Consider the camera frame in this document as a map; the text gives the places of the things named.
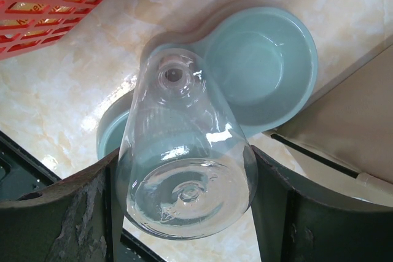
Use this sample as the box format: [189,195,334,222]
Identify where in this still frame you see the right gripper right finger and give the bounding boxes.
[252,147,392,261]

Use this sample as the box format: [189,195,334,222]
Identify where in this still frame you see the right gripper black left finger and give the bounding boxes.
[1,150,123,261]

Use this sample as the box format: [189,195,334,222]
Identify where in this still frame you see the beige fabric pet tent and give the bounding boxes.
[268,47,392,207]

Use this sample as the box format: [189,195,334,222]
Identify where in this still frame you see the clear plastic bottle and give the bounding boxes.
[115,48,257,240]

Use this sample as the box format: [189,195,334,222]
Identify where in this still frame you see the red plastic basket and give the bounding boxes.
[1,0,103,60]

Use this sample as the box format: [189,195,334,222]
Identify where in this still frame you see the grey-green double pet bowl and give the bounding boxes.
[95,6,319,160]

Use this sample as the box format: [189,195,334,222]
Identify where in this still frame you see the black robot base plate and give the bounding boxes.
[0,129,166,262]

